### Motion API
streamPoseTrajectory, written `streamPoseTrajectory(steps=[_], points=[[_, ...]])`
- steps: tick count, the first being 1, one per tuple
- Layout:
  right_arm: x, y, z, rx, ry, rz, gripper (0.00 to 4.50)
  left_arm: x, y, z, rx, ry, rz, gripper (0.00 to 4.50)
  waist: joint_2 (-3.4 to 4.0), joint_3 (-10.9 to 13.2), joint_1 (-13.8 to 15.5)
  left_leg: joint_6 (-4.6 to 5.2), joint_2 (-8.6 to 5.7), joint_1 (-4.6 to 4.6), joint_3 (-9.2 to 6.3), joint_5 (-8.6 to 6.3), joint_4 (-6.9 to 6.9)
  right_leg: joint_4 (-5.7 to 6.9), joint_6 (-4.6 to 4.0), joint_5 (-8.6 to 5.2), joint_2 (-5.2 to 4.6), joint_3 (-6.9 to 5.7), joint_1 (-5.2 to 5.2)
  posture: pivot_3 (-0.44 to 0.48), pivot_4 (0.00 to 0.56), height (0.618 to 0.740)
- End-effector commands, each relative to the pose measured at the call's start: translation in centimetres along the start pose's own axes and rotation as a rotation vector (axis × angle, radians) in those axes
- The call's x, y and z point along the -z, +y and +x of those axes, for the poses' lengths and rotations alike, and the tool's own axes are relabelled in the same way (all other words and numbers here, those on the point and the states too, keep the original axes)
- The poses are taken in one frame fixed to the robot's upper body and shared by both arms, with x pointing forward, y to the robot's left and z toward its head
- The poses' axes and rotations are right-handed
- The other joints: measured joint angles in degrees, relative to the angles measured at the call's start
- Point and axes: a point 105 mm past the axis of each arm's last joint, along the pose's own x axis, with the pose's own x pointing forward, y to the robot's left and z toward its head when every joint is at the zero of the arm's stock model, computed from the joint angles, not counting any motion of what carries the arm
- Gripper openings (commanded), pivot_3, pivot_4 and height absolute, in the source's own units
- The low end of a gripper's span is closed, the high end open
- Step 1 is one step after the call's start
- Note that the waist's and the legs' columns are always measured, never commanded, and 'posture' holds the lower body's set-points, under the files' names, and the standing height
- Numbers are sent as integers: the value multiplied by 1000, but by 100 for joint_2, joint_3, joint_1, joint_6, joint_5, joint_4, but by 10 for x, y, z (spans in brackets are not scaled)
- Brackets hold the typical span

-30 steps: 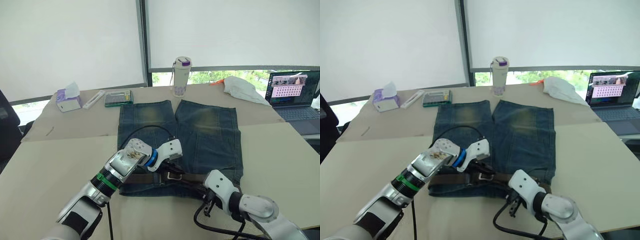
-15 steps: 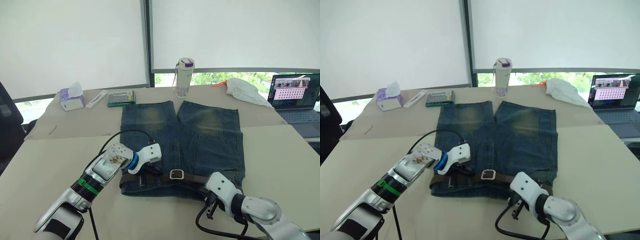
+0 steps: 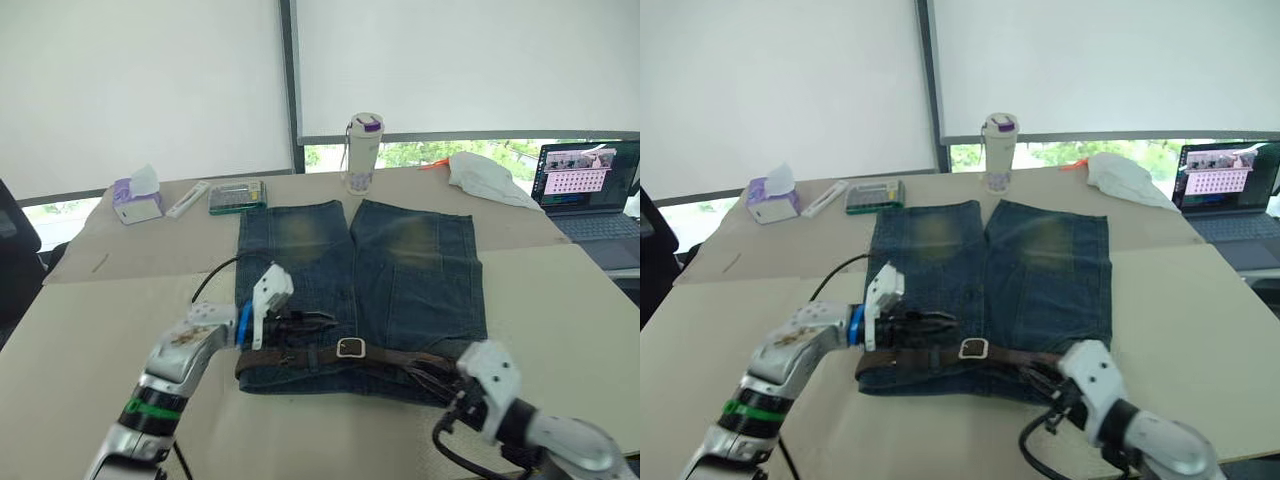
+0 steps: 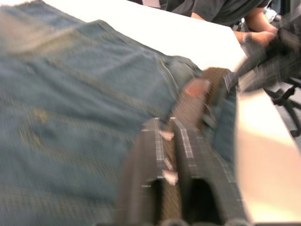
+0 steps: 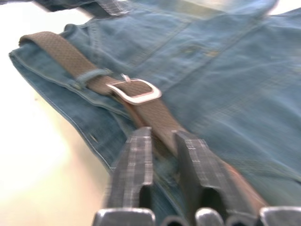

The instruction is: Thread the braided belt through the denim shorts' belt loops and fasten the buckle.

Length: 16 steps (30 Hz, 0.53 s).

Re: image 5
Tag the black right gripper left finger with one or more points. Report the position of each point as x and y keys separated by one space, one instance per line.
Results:
x=134 y=169

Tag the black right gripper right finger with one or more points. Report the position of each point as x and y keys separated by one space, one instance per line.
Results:
x=202 y=169

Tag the brown braided belt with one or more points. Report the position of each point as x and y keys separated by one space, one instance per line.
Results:
x=77 y=60

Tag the blue denim shorts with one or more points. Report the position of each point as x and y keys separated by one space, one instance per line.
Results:
x=211 y=70

